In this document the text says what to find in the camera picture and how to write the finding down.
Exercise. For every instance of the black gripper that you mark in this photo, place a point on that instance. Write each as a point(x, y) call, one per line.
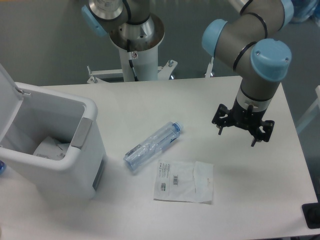
point(245, 114)

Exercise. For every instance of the clear plastic water bottle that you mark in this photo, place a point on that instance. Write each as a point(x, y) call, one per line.
point(156, 142)

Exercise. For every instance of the white plastic packaging bag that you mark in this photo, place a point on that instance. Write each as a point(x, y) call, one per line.
point(184, 182)

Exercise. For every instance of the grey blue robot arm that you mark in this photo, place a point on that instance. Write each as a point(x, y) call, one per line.
point(245, 46)

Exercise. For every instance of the white trash can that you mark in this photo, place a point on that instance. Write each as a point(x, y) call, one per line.
point(69, 119)

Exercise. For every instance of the white paper trash in bin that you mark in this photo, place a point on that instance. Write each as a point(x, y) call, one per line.
point(51, 148)

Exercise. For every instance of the white trash can lid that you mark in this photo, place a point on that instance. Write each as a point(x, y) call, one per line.
point(11, 99)

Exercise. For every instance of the black device at table edge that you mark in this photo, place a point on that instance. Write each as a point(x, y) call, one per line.
point(311, 212)

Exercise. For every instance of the blue plastic bag on floor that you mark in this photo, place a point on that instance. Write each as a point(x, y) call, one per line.
point(302, 10)

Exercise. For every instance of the blue bottle cap at left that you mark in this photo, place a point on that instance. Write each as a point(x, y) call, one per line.
point(2, 167)

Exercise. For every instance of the white frame at right edge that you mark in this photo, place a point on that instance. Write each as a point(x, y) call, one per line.
point(310, 113)

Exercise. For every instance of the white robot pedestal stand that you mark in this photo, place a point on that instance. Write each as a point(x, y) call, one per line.
point(136, 66)

